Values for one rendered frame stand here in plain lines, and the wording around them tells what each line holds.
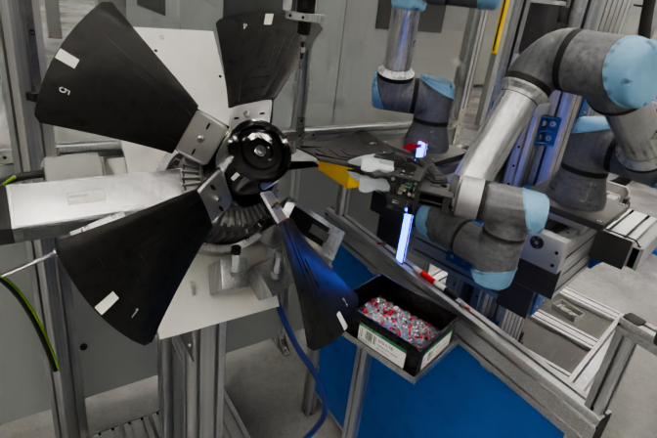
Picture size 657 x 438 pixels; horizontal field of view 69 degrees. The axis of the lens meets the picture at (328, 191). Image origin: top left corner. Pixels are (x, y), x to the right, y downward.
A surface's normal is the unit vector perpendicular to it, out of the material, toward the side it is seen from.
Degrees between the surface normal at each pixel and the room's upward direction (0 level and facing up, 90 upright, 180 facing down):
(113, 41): 73
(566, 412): 90
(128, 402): 0
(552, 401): 90
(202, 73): 50
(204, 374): 90
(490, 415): 90
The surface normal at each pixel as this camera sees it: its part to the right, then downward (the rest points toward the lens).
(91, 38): 0.22, 0.12
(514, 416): -0.84, 0.12
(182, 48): 0.48, -0.29
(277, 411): 0.11, -0.91
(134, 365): 0.54, 0.39
